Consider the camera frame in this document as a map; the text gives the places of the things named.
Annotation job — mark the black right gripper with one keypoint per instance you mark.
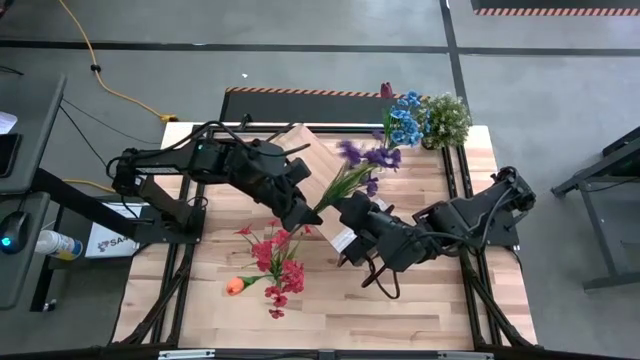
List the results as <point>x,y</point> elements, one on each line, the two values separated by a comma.
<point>380,235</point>

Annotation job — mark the potted green white plant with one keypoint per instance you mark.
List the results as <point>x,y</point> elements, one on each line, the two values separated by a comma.
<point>447,120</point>

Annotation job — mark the black computer mouse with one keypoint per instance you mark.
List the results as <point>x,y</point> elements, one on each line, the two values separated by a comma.
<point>14,232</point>

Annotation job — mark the large red flower bunch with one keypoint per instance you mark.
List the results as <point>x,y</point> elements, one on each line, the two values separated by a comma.
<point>292,272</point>

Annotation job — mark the silver metal bracket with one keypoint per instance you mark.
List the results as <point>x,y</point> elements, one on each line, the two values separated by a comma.
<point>185,355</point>
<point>465,356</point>

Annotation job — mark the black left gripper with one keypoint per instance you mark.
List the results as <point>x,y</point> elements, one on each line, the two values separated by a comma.
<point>272,172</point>

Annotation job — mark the blue artificial flower bunch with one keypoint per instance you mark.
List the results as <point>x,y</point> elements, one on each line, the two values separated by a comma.
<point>405,125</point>

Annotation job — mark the black mat with striped edge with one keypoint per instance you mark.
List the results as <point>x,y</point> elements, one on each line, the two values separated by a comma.
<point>300,107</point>
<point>550,5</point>

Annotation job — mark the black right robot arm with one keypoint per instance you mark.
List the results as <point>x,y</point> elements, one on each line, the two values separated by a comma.
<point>475,215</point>

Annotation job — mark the small red flower bunch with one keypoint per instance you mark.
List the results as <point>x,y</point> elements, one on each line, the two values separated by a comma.
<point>282,239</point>

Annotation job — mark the black flat phone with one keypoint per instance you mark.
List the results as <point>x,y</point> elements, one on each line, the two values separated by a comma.
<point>9,155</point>

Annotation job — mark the wooden shelf with black frame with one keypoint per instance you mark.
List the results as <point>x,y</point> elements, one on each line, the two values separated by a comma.
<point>325,165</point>

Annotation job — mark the white printed box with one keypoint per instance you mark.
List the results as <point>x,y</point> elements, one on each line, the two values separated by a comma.
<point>107,247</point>

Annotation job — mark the orange artificial tulip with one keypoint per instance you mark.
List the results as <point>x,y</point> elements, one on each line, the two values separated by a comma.
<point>235,286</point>

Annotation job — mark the black desk leg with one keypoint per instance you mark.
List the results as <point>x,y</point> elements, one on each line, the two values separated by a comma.
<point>65,196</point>

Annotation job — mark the black metal rig frame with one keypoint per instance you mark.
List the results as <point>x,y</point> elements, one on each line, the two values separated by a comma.
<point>400,356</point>

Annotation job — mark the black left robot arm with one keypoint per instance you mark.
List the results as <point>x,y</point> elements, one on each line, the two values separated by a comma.
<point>165,160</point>

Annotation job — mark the white spray bottle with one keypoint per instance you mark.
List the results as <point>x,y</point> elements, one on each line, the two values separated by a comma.
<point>57,245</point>

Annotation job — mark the purple artificial flower bunch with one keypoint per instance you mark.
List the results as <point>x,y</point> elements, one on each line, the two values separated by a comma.
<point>380,157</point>

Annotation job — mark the dark red artificial tulip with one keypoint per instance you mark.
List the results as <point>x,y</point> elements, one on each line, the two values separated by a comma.
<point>386,90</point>

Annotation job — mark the grey desk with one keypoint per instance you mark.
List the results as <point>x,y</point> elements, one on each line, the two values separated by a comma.
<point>35,150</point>

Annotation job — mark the dark metal stand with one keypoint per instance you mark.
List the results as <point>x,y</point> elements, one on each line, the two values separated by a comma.
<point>615,225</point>

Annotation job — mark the white paper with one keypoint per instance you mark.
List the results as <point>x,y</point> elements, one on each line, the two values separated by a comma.
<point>6,122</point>

